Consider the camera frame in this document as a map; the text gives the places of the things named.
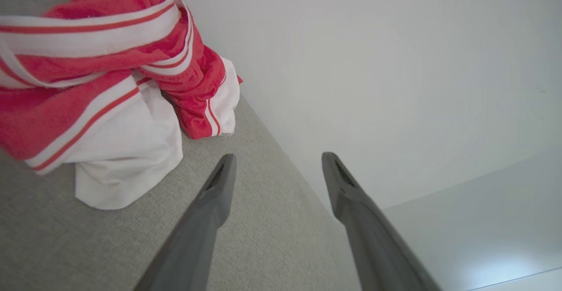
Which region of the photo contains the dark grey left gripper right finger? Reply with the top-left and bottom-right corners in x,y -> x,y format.
321,152 -> 443,291

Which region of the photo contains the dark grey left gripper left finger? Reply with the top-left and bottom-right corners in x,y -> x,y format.
134,153 -> 238,291

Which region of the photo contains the red and white striped garment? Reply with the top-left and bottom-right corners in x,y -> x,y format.
0,0 -> 243,211

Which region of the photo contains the grey fabric sofa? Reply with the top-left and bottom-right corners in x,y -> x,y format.
0,0 -> 363,291

